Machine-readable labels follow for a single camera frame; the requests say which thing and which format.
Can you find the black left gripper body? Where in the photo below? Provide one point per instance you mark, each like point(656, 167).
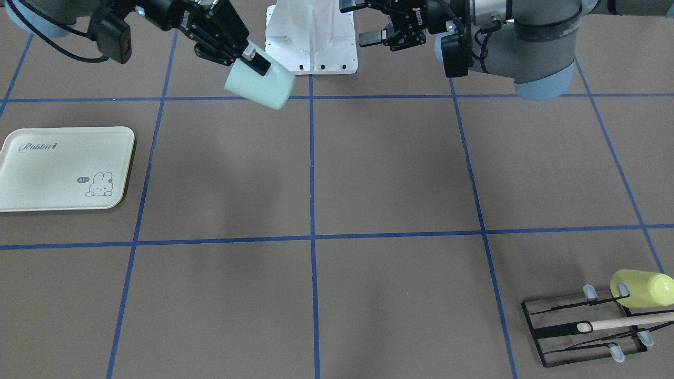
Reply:
point(435, 10)

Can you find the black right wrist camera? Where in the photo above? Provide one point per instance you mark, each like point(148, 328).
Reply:
point(112, 35)

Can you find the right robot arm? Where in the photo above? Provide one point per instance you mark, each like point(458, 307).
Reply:
point(54, 19)

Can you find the pale green cup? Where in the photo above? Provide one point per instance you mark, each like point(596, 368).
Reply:
point(272, 89)

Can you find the yellow cup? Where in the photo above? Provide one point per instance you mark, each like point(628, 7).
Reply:
point(647, 289)

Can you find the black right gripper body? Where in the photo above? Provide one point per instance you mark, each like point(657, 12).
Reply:
point(167, 16)

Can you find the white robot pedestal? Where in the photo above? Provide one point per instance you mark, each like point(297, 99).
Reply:
point(311, 37)

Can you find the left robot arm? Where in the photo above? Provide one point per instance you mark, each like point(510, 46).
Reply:
point(531, 42)

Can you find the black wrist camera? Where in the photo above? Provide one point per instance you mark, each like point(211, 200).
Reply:
point(456, 55)
point(112, 35)

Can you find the black wire cup rack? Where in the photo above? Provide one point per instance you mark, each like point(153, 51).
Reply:
point(591, 325)

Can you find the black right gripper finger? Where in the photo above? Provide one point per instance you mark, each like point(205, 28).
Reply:
point(254, 59)

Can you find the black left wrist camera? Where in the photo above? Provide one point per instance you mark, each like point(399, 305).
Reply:
point(456, 55)

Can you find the cream rabbit tray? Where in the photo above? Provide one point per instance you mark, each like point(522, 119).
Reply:
point(65, 168)

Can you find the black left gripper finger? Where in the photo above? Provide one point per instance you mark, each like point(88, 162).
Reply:
point(373, 38)
point(352, 5)

